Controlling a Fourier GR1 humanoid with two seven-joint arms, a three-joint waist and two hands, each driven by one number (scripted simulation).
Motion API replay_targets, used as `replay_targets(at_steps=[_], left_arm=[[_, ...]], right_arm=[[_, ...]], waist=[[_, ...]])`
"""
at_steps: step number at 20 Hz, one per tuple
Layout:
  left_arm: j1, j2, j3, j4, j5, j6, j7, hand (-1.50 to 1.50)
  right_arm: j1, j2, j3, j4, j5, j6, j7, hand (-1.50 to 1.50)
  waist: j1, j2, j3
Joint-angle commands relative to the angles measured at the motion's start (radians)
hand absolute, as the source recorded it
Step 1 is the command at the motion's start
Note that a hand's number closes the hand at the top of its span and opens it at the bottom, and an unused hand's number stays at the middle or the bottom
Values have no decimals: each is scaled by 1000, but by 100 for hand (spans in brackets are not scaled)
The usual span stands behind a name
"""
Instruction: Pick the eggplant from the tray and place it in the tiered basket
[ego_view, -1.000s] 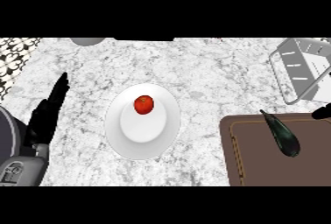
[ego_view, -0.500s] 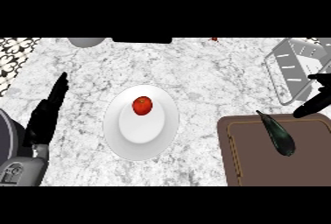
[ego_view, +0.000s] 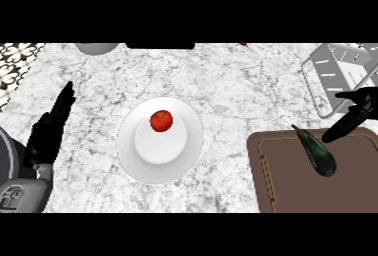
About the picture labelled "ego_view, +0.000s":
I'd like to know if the red tomato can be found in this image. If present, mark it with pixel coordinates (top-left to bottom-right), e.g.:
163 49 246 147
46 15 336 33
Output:
150 109 175 133

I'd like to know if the white oval plate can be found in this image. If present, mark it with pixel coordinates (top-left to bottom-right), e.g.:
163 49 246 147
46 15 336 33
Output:
116 96 206 185

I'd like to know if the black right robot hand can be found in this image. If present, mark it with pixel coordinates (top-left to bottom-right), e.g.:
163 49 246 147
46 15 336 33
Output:
321 86 378 144

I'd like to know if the dark green eggplant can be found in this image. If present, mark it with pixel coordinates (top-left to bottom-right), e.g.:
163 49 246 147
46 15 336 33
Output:
290 124 339 178

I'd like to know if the grey round bowl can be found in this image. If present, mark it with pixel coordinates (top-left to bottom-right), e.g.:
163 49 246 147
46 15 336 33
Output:
74 43 120 56

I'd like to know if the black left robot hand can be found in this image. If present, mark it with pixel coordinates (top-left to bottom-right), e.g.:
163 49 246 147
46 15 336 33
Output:
21 80 77 169

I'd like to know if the grey wire tiered basket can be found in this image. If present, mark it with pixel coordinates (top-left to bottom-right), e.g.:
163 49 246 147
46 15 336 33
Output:
300 43 378 120

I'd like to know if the brown rectangular tray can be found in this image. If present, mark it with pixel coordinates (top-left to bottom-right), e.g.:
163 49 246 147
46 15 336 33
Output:
246 126 378 214

